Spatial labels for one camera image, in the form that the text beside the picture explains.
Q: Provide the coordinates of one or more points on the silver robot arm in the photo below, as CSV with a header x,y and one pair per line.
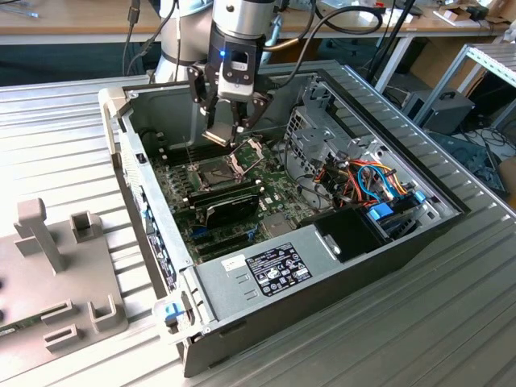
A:
x,y
238,20

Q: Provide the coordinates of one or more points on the blue disk carrier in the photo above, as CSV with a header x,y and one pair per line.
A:
x,y
381,211

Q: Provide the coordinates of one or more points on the aluminium profile frame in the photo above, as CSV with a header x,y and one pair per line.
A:
x,y
496,60

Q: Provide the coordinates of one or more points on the open black PC case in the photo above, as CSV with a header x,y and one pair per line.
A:
x,y
322,310

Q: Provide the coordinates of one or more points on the long wooden desk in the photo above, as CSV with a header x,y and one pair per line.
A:
x,y
101,18

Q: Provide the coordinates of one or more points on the black RAM slots white clips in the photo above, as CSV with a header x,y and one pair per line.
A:
x,y
177,155

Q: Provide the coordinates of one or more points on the small open cardboard box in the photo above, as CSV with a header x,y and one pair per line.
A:
x,y
451,16

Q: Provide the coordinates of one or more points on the grey parts rack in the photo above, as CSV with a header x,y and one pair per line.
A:
x,y
60,290

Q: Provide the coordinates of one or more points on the black expansion slots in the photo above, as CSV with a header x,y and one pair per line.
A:
x,y
225,246

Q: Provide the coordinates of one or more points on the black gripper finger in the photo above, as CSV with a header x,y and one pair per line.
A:
x,y
199,88
262,105

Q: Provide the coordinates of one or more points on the green motherboard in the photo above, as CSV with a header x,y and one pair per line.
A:
x,y
278,193

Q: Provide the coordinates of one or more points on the brown cardboard sheet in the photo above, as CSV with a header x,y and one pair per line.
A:
x,y
439,64

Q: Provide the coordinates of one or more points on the dark floor panel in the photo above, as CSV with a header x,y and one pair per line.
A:
x,y
475,155

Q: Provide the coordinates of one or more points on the grey chipset heat sink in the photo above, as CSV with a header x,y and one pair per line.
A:
x,y
277,225

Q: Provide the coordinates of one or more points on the black tripod legs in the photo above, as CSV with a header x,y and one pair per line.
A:
x,y
403,18

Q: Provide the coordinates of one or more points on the CPU socket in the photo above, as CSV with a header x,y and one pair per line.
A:
x,y
211,173

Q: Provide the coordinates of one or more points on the white and red box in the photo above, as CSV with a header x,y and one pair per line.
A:
x,y
373,15

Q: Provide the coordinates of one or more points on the silver metal drive cage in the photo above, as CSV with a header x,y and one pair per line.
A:
x,y
318,135

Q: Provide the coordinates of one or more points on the black rating label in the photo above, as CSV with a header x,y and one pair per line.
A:
x,y
278,268

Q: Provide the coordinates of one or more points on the grey power supply unit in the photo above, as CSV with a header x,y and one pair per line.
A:
x,y
225,290

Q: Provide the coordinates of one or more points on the black plastic drive housing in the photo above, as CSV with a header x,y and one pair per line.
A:
x,y
350,234

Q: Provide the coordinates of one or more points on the blue case latch clip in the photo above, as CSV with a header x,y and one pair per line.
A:
x,y
171,312

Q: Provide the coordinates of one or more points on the small white sticker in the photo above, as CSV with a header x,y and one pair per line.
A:
x,y
234,263

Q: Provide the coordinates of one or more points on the black graphics card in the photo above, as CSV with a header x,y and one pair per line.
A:
x,y
234,209

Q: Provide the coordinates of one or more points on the silver CPU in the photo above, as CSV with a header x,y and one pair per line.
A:
x,y
219,133

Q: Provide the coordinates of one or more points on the brown floor cardboard box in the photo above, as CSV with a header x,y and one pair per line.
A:
x,y
508,177

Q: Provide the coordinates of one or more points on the green RAM stick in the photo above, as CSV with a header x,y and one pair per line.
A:
x,y
24,324

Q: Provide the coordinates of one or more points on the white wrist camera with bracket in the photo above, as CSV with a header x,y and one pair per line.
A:
x,y
238,90

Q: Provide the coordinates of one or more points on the large cardboard box flaps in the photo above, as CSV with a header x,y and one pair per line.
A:
x,y
502,12

